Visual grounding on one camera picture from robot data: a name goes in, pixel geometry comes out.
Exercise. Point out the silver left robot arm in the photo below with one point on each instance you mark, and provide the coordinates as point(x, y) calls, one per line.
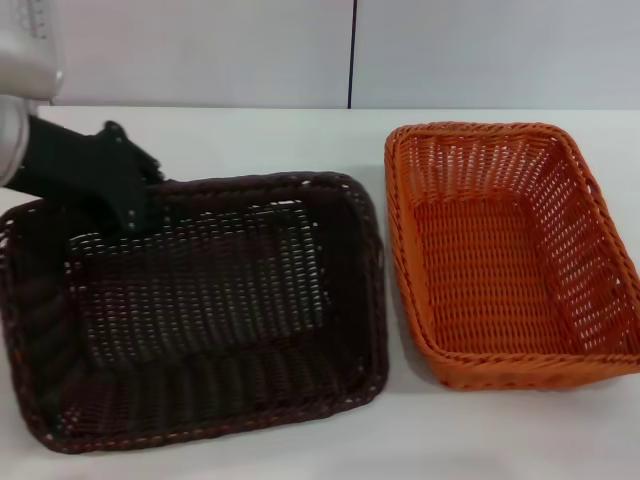
point(27, 55)

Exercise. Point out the orange woven basket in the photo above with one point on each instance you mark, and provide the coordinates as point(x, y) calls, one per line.
point(500, 260)

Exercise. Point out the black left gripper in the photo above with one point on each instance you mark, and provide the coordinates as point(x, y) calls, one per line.
point(80, 165)

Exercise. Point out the dark brown woven basket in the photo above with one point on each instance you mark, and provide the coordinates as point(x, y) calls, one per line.
point(210, 310)

